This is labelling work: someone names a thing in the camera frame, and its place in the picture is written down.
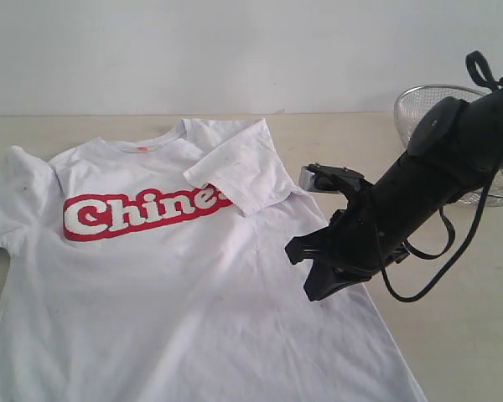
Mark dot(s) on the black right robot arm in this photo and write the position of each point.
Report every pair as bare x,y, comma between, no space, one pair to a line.
455,149

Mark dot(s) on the white t-shirt red logo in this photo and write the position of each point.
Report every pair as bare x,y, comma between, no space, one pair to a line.
156,271

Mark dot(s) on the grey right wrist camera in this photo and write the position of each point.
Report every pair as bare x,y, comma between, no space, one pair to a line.
317,178

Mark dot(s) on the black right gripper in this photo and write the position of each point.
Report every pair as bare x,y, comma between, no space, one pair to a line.
353,247

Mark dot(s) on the metal wire mesh basket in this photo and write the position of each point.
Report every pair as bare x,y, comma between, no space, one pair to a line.
413,104

